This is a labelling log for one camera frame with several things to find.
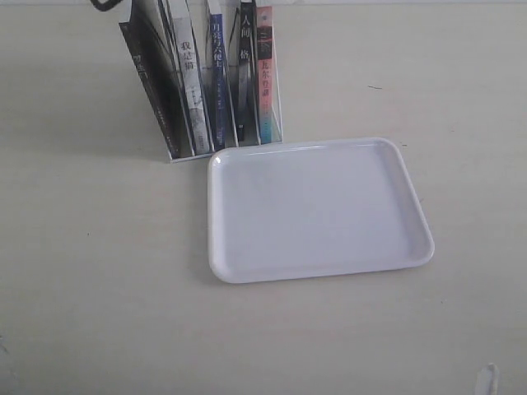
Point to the white plastic tray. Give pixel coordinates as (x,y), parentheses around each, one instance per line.
(297,210)

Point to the white wire book rack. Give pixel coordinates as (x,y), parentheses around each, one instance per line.
(231,31)

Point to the grey white book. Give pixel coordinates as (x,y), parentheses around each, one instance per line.
(187,55)

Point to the blue moon book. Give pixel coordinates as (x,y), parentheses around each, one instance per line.
(218,81)

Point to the pink teal book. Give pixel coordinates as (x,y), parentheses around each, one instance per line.
(264,41)

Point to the black book white title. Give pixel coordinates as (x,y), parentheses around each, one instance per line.
(245,95)

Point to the dark brown book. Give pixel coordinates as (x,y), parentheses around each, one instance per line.
(146,39)

